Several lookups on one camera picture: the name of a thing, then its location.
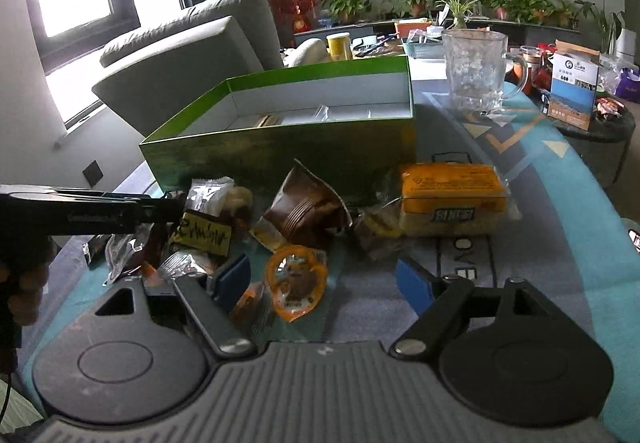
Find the person's left hand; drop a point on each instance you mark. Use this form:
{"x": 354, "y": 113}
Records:
{"x": 30, "y": 280}

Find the round orange snack packet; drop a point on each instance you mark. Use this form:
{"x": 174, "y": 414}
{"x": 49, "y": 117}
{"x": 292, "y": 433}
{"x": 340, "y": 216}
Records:
{"x": 295, "y": 280}

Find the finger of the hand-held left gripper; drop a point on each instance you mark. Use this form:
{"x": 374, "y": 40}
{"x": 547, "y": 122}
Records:
{"x": 165, "y": 209}

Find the clear glass mug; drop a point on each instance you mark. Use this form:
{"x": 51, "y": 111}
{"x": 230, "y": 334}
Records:
{"x": 470, "y": 68}

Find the dark wall socket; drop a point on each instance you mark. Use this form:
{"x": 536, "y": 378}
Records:
{"x": 92, "y": 174}

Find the dark television cabinet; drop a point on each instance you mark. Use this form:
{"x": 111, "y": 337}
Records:
{"x": 540, "y": 30}

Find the silver foil snack packet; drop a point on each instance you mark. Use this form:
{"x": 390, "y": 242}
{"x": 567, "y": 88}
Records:
{"x": 207, "y": 195}

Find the red flower plant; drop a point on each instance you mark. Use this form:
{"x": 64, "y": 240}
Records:
{"x": 295, "y": 5}

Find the brown triangular snack packet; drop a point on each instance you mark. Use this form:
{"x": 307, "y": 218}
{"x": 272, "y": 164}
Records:
{"x": 305, "y": 213}

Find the grey sofa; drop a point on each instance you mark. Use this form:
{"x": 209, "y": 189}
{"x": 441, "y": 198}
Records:
{"x": 190, "y": 53}

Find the clear brown nut packet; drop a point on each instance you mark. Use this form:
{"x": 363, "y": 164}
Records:
{"x": 240, "y": 208}

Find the small black snack packet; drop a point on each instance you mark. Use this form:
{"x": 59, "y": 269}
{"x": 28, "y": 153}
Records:
{"x": 95, "y": 250}

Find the yellow cake packet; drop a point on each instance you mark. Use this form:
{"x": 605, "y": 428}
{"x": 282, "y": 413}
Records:
{"x": 450, "y": 193}

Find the spider plant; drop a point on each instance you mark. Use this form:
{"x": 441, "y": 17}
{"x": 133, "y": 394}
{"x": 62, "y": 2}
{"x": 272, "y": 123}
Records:
{"x": 457, "y": 5}

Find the purple bag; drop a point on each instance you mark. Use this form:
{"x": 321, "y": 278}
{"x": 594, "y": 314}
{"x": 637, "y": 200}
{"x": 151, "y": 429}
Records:
{"x": 629, "y": 85}

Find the red snack packets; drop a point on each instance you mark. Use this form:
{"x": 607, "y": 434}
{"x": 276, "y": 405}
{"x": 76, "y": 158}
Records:
{"x": 610, "y": 109}

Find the green cardboard box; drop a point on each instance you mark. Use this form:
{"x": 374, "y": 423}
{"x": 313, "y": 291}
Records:
{"x": 300, "y": 148}

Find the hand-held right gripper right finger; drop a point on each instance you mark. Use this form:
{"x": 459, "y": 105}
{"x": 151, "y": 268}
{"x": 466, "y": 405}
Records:
{"x": 412, "y": 285}

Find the small orange snack packet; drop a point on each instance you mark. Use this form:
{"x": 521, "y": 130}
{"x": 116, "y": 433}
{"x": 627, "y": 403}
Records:
{"x": 247, "y": 305}

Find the clear small cake packet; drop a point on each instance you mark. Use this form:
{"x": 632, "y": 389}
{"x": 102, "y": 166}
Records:
{"x": 380, "y": 228}

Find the black yellow-label snack packet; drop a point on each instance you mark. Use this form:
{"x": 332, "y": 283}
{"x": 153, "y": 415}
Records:
{"x": 200, "y": 233}

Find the round dark side table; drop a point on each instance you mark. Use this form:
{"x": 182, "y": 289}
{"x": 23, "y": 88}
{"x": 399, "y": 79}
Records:
{"x": 595, "y": 148}

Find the small silver snack packet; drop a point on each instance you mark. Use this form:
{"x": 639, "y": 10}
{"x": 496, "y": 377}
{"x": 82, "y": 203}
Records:
{"x": 185, "y": 263}

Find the teal tray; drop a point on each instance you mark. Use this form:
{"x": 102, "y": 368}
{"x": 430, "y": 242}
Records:
{"x": 422, "y": 48}

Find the tall leafy plant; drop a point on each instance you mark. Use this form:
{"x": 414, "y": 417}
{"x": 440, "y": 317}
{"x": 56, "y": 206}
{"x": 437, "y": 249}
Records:
{"x": 607, "y": 20}

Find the white cushion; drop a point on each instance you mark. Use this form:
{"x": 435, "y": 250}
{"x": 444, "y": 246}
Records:
{"x": 305, "y": 54}

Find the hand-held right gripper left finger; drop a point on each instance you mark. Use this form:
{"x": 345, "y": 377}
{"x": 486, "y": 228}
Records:
{"x": 236, "y": 275}

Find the blue white carton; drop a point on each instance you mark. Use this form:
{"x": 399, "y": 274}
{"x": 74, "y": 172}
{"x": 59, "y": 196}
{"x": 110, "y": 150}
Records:
{"x": 570, "y": 93}

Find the white vase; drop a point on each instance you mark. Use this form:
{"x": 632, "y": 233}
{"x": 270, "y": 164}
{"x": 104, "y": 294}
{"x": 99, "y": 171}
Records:
{"x": 627, "y": 43}

